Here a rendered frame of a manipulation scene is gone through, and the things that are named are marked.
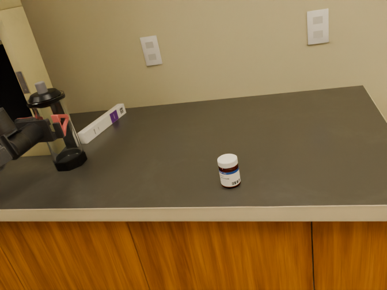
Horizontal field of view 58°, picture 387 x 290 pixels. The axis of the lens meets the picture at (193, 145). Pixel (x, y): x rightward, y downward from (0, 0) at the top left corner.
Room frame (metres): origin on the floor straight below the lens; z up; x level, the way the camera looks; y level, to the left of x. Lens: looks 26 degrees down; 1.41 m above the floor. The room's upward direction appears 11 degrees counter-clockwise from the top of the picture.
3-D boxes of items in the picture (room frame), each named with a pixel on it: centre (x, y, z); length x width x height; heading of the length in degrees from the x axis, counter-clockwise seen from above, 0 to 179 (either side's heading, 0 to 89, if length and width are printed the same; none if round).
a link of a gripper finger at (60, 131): (0.95, 0.37, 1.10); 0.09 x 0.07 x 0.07; 162
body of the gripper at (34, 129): (0.90, 0.43, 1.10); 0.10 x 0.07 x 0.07; 72
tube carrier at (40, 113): (1.00, 0.39, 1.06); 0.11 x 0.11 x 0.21
